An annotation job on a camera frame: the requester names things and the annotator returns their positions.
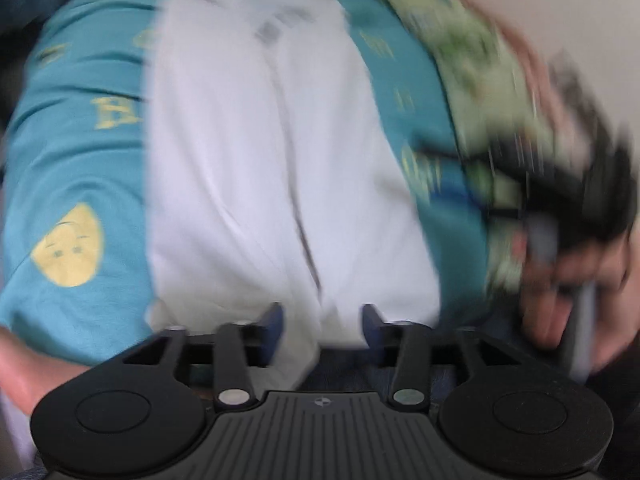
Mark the white t-shirt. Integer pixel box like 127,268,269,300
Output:
145,0,440,391

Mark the green cartoon fleece blanket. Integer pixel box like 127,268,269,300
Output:
382,0,556,300

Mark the person's left hand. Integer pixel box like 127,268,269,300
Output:
0,327,89,415

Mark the teal smiley bed sheet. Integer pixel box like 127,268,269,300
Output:
1,0,488,365

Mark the person's right hand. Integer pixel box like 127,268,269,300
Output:
515,229,639,372

